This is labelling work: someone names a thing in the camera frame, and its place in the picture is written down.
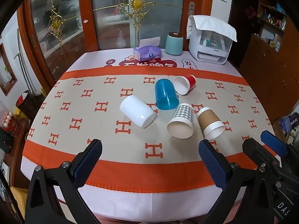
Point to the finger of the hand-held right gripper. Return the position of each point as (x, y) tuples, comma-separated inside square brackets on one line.
[(274, 143), (259, 150)]

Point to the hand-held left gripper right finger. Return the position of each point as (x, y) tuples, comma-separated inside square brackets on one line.
[(211, 162)]

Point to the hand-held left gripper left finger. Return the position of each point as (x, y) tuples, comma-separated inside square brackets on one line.
[(87, 162)]

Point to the brown paper cup white rim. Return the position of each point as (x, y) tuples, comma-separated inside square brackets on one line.
[(209, 121)]

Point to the grey checked paper cup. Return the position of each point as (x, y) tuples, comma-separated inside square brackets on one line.
[(183, 119)]

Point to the white plastic cup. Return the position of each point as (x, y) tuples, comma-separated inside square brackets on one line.
[(136, 109)]

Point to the blue translucent plastic cup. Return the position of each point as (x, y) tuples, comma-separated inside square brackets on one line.
[(165, 93)]

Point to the red paper cup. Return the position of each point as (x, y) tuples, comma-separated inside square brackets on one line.
[(184, 84)]

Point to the cardboard box with packets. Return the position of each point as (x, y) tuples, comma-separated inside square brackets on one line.
[(286, 126)]

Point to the orange patterned table runner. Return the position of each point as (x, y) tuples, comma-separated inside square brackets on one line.
[(98, 126)]

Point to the wooden cabinet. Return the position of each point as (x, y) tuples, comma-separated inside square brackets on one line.
[(268, 70)]

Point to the white printed tablecloth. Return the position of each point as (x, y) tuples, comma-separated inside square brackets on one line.
[(149, 205)]

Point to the yellow stool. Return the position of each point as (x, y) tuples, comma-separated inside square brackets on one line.
[(19, 203)]

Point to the dark woven basket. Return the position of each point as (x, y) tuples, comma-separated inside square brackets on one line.
[(29, 105)]

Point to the red box with round balls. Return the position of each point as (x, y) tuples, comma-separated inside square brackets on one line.
[(10, 123)]

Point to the white countertop appliance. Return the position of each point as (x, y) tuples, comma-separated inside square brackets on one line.
[(210, 49)]

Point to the wooden shelf with small goods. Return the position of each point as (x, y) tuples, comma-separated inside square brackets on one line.
[(273, 21)]

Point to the teal canister brown lid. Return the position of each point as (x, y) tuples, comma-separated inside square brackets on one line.
[(174, 44)]

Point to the purple tissue pack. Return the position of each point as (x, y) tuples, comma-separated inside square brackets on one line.
[(147, 52)]

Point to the white folded cloth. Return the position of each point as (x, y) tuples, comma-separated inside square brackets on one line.
[(210, 24)]

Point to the glass door gold ornament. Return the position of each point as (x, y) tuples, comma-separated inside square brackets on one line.
[(137, 11), (58, 28)]

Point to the wooden picture frame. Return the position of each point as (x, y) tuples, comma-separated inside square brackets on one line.
[(5, 72)]

